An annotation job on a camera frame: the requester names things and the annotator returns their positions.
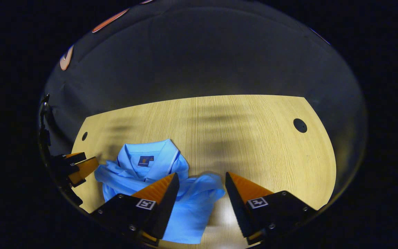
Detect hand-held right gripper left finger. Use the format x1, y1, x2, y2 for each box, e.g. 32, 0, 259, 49
90, 173, 180, 247

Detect light blue polo T-shirt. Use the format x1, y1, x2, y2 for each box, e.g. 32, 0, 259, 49
94, 139, 226, 244

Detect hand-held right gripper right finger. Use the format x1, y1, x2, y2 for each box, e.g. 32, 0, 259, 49
225, 172, 319, 245

